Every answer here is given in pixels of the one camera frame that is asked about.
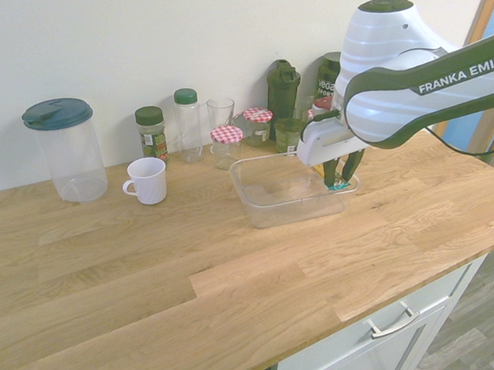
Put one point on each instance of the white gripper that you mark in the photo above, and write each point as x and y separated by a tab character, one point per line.
325	140

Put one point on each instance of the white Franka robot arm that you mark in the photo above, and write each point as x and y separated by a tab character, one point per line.
412	100

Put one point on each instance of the clear rectangular plastic container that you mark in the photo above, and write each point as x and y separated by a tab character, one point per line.
271	200

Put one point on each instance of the dark Vega protein powder tub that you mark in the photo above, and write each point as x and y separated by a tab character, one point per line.
327	74

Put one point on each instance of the glass jar red checkered lid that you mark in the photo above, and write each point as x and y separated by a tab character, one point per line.
311	113
226	137
257	127

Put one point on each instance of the green tinted glass beaker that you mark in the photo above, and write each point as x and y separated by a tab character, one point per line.
286	136

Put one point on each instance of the narrow clear glass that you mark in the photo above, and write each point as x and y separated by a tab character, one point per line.
303	107

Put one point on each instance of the dark green shaker bottle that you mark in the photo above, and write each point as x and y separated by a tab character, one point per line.
282	94

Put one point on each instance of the tall clear drinking glass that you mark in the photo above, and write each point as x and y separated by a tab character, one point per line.
219	112

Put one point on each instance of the clear bottle with green cap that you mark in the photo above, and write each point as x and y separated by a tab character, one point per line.
187	127

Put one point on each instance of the spice jar with green lid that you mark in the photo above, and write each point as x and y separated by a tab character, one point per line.
153	136

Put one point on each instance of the white plastic mug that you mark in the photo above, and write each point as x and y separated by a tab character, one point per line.
148	182

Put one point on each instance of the clear pitcher with teal lid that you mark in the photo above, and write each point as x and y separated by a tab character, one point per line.
68	150

